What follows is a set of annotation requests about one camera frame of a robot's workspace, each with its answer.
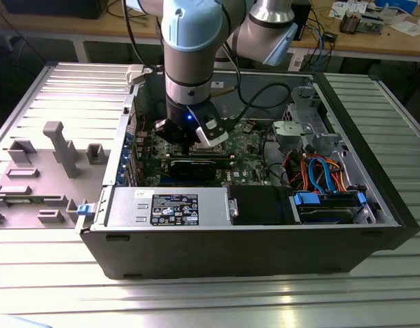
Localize CPU socket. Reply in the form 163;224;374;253
187;141;228;155

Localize black graphics card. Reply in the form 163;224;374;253
168;157;219;182

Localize green motherboard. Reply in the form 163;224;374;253
134;118;285;187

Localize grey case latch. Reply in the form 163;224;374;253
126;64;145;86

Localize silver power supply unit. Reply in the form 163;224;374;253
107;187;231;228

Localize metal drive cage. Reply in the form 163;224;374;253
272;85;344;153

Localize black PC case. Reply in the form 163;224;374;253
74;62;420;281

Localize hard disk in blue carrier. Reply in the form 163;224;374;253
291;191;367;225

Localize grey parts rack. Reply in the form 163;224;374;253
0;121;111;230

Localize white papers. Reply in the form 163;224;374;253
389;15;420;38
328;1;367;18

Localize metal heat sink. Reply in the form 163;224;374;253
339;9;360;34

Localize wooden desk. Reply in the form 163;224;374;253
0;0;420;64

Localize grey metal device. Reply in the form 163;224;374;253
358;12;384;35

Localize blue box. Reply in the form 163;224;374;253
373;0;419;14

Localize large white camera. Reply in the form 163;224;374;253
195;114;229;148

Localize black camera cable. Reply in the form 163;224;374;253
226;51;293;122

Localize blue wire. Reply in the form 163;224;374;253
308;155;337;195

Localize orange wire bundle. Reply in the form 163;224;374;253
288;153;350;192

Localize blue cable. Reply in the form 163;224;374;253
317;29;335;71

